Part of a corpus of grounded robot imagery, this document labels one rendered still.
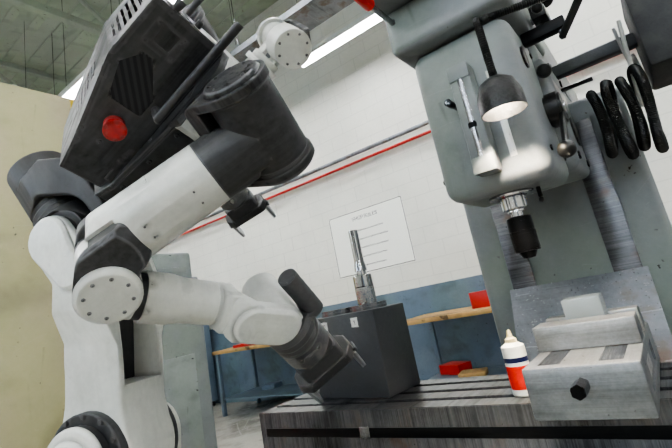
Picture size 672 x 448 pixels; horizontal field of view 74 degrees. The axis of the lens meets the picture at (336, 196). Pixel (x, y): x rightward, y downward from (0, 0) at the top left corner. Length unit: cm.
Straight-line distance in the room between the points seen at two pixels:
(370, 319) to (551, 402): 44
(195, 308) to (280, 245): 636
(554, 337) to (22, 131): 203
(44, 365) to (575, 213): 185
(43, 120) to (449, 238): 437
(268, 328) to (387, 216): 523
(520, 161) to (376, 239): 518
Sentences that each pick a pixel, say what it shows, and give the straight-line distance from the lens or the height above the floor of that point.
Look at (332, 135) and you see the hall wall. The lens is 655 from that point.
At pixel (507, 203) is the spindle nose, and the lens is 91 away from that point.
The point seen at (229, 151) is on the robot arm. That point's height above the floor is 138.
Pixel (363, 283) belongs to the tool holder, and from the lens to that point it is 109.
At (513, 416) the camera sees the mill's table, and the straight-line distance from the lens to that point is 86.
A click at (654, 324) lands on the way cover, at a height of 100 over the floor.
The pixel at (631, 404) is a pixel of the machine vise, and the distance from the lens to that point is 73.
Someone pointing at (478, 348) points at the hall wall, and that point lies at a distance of 552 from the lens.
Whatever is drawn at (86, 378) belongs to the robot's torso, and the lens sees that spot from 86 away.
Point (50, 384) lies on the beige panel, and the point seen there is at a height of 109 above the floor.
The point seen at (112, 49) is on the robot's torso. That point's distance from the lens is 69.
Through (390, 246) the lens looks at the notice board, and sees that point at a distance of 586.
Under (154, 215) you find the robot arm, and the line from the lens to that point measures 59.
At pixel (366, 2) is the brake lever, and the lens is 90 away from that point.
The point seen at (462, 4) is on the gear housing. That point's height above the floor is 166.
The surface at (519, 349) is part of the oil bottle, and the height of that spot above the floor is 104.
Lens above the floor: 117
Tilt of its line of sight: 14 degrees up
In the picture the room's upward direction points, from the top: 11 degrees counter-clockwise
